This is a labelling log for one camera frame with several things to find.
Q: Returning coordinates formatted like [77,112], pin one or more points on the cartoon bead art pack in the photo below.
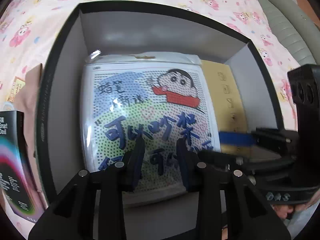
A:
[162,96]

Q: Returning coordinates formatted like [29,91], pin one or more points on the black rainbow product box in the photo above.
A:
[16,179]

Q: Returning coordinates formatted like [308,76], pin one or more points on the pink cartoon bed sheet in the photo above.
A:
[30,27]

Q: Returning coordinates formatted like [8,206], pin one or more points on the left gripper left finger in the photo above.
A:
[130,166]

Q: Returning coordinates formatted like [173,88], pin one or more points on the black storage box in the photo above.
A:
[122,28]

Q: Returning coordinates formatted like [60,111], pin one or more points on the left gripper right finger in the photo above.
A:
[189,170]

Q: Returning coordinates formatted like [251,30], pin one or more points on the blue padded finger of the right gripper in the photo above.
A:
[261,136]

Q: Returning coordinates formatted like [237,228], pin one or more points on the orange green leaflet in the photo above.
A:
[17,85]

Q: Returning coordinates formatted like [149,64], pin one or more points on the person right hand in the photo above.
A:
[293,216]

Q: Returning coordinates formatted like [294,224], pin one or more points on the grey headboard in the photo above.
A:
[293,29]

